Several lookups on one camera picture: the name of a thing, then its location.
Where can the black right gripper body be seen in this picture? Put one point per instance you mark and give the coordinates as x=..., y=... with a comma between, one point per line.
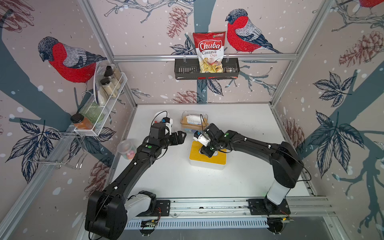
x=211, y=147

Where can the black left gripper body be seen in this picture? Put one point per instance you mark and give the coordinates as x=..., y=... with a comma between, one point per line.
x=168, y=140

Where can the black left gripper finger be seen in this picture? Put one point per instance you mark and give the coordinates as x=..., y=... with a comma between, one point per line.
x=178, y=141
x=180, y=134

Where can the blue tissue paper pack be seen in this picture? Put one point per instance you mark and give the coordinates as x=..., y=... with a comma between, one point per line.
x=190, y=129

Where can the bamboo tissue box lid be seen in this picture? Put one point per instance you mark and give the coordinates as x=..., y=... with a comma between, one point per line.
x=194, y=120

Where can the clear plastic tissue box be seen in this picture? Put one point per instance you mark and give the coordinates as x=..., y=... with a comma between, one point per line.
x=193, y=113

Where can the yellow tissue box lid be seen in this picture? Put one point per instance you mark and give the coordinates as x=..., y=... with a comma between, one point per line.
x=196, y=155

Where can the white plastic tissue box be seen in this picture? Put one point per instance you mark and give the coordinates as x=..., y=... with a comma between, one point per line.
x=207, y=165

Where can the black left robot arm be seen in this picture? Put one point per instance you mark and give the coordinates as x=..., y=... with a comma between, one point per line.
x=109, y=210

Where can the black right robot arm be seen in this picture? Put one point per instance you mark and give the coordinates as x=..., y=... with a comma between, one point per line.
x=287, y=167

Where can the white oval cup holder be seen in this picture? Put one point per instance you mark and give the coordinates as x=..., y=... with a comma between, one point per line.
x=160, y=115

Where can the clear plastic cup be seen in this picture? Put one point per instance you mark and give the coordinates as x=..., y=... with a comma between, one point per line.
x=127, y=149

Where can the beige bottle black cap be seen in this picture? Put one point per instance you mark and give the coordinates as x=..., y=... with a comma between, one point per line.
x=109, y=73
x=109, y=88

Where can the green item in bag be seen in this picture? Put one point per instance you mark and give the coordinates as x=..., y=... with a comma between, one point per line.
x=92, y=112

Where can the orange spice jar black lid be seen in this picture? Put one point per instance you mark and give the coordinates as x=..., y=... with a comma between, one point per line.
x=81, y=122

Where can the red Chuba chips bag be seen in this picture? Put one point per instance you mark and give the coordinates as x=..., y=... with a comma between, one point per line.
x=210, y=51

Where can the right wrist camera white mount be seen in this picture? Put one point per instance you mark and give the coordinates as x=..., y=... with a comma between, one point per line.
x=201, y=138

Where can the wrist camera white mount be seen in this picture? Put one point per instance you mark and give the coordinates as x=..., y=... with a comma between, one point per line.
x=201, y=138
x=168, y=123

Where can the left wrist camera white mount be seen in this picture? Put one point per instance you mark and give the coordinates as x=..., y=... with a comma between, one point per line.
x=168, y=123

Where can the black wall basket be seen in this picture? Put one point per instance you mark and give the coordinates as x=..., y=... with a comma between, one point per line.
x=192, y=69

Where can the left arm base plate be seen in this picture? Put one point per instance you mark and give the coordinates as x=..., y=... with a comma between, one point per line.
x=162, y=208

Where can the white wire wall shelf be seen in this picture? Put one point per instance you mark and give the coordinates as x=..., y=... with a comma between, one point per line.
x=102, y=99

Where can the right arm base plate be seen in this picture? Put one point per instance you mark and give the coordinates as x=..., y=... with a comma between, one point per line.
x=264, y=206

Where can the chrome wire rack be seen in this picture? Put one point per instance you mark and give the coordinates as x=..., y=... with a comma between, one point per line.
x=70, y=152

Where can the aluminium front rail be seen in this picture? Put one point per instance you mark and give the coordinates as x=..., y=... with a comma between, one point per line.
x=203, y=208

